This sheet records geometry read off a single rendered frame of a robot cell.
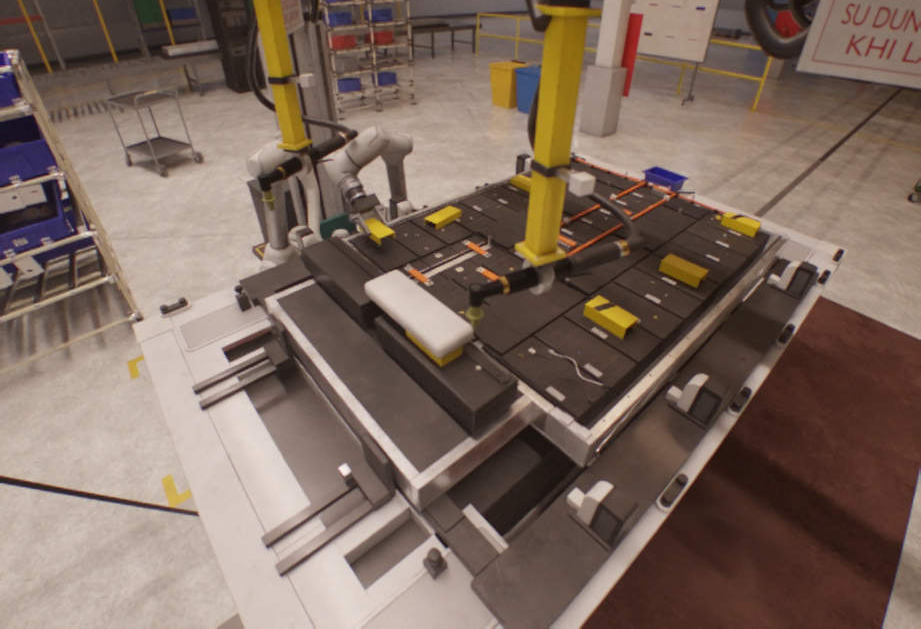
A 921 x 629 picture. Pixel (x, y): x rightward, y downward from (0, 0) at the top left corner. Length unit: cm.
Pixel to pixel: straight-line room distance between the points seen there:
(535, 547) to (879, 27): 112
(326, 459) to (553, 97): 112
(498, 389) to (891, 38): 93
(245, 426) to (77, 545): 133
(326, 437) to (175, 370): 60
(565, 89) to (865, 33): 44
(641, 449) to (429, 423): 58
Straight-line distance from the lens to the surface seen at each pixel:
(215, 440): 147
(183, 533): 239
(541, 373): 124
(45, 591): 260
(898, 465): 311
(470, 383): 107
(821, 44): 87
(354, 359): 132
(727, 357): 169
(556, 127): 83
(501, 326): 136
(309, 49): 262
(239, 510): 131
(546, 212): 90
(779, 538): 247
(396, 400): 119
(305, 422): 149
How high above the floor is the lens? 192
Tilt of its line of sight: 36 degrees down
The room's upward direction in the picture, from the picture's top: straight up
